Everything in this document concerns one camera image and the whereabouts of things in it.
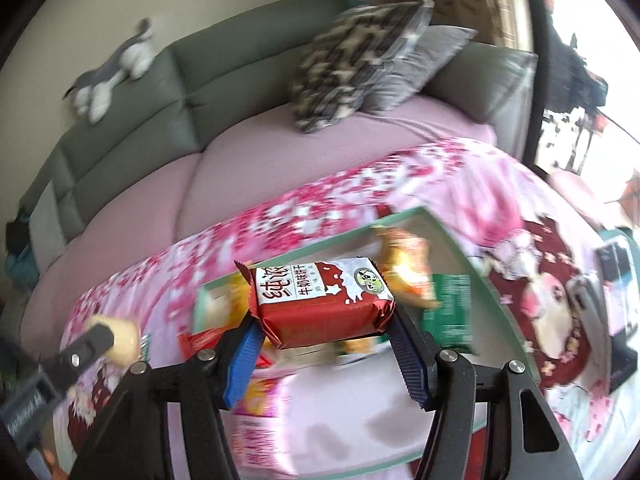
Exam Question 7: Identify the grey white plush toy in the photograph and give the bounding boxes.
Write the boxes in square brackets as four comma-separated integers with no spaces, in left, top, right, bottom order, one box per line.
[64,18,155,125]

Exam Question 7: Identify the grey pink sofa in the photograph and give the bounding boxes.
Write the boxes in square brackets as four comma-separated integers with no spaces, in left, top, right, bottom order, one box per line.
[20,0,536,353]

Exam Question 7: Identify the yellow cake packet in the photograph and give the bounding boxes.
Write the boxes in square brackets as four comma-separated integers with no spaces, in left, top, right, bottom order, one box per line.
[201,272,250,330]

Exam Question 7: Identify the small cream bun packet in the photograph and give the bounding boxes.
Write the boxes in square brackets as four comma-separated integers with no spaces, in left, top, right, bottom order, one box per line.
[85,315,141,368]

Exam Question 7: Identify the teal black clothes pile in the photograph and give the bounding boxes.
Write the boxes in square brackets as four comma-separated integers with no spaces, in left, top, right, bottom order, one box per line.
[4,211,39,290]

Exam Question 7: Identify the light grey cushion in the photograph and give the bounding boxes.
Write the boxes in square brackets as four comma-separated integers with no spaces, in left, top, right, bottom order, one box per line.
[28,182,67,274]

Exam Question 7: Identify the black white patterned pillow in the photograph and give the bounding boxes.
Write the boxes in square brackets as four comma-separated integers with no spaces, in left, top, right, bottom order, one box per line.
[290,0,434,133]

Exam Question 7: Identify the white teal rimmed tray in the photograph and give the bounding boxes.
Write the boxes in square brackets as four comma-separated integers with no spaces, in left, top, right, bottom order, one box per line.
[192,205,542,479]

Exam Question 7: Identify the grey pillow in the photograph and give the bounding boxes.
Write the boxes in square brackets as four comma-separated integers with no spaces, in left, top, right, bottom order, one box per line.
[360,25,477,115]

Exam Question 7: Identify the pink cartoon cloth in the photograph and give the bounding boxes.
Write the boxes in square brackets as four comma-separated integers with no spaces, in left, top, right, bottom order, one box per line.
[62,139,639,479]

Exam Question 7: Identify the beige orange swiss roll packet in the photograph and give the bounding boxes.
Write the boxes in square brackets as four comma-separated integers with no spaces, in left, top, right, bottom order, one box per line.
[373,226,439,309]

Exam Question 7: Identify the red white milk biscuit packet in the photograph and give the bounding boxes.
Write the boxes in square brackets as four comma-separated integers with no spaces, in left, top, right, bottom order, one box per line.
[236,257,395,350]

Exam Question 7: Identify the dark green snack bar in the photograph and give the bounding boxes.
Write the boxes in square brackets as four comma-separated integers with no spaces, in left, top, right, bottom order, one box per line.
[421,274,474,353]

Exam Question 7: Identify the purple swiss roll packet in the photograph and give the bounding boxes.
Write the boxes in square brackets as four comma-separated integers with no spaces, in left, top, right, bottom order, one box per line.
[231,374,297,477]

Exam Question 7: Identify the red snack packet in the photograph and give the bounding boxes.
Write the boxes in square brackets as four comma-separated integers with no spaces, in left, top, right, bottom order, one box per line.
[177,327,230,361]

